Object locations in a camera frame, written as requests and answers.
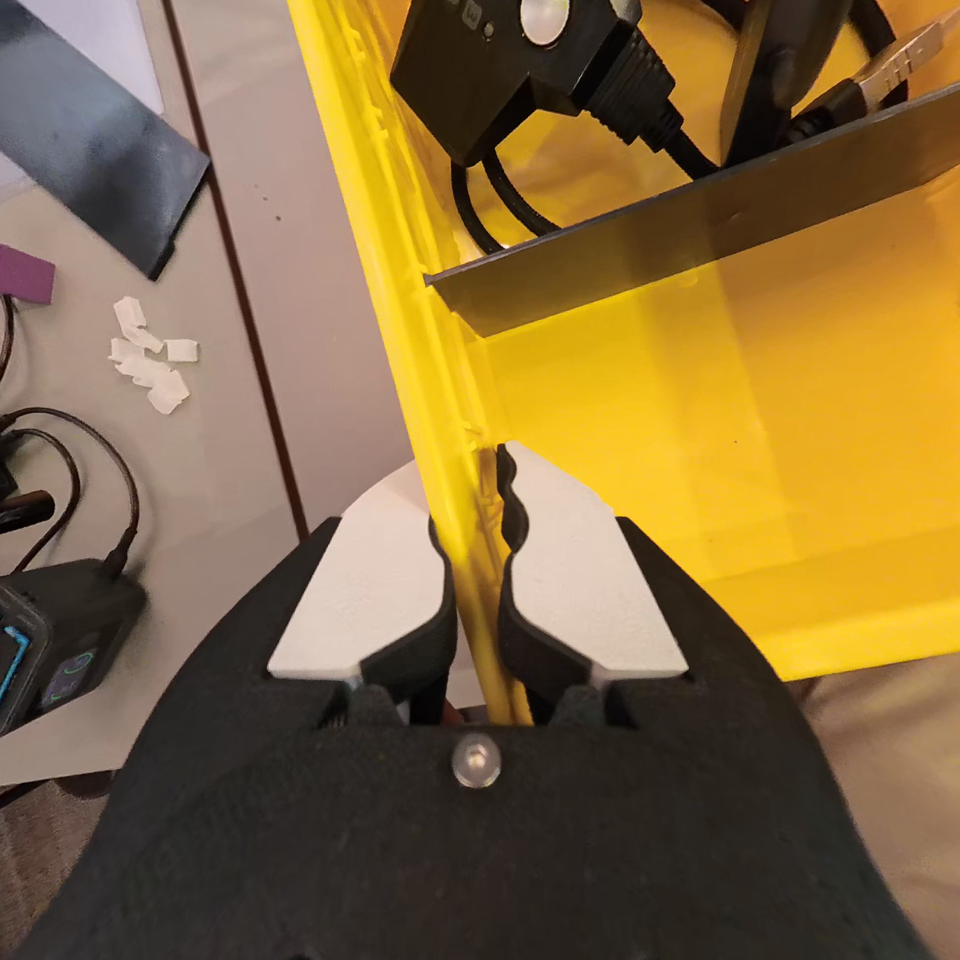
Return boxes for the person's beige trousers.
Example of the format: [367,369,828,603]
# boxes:
[780,658,960,960]

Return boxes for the black ribbed cable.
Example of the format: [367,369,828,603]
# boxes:
[583,21,717,183]

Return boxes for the black plastic sheet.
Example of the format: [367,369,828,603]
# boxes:
[0,0,213,284]

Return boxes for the black bin divider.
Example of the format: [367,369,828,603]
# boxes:
[422,78,960,340]

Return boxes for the black power adapter with cable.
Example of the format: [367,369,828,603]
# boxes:
[388,0,645,164]

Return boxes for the thin dark cable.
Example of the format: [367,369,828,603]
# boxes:
[0,407,141,580]

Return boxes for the yellow plastic bin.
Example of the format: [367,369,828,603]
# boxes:
[287,0,960,727]

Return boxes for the purple block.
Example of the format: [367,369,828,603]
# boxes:
[0,243,57,306]

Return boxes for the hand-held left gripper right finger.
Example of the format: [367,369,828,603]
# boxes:
[495,442,691,719]

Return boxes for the black power device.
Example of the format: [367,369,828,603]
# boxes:
[0,557,149,738]

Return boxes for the pile of white paper scraps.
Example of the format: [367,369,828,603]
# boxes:
[107,294,201,416]

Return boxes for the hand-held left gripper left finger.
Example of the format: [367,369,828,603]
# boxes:
[266,458,460,723]

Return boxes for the black usb hub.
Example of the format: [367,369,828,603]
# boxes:
[718,0,856,168]

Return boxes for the white paper sheet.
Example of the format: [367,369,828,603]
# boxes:
[33,0,168,115]

